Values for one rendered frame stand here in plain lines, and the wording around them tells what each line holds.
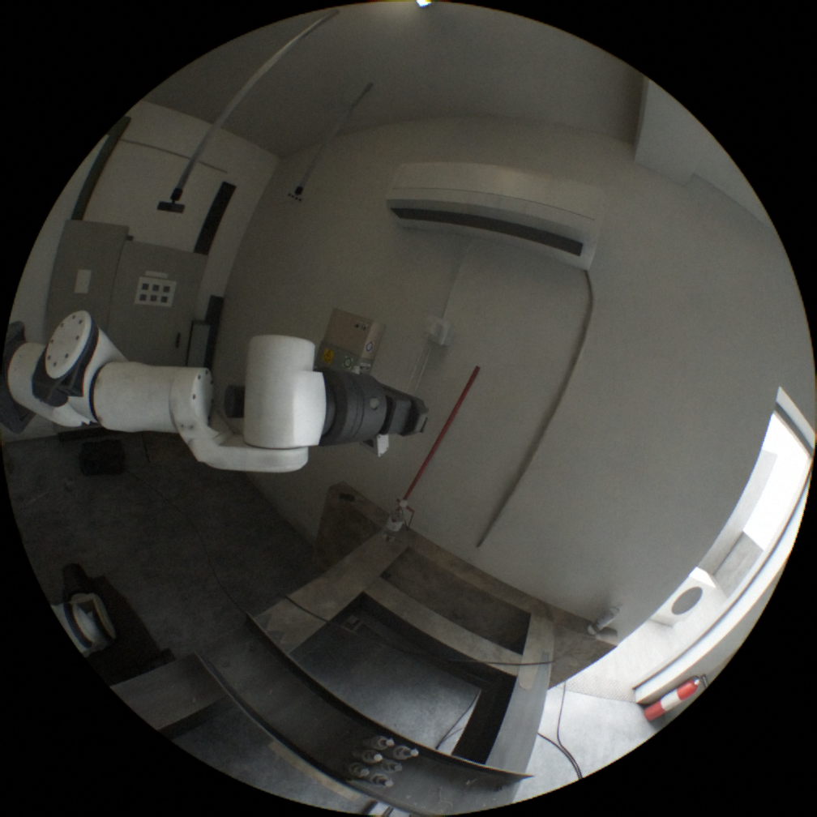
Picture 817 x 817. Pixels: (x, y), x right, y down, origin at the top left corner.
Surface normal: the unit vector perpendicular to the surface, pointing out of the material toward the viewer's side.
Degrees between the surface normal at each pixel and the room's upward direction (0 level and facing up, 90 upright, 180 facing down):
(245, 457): 72
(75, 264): 90
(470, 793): 0
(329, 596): 0
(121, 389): 57
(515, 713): 0
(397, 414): 86
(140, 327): 90
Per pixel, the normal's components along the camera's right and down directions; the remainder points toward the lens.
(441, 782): 0.34, -0.90
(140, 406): 0.36, 0.26
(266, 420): 0.21, 0.06
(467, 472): -0.47, 0.07
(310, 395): 0.86, 0.09
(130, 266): 0.82, 0.43
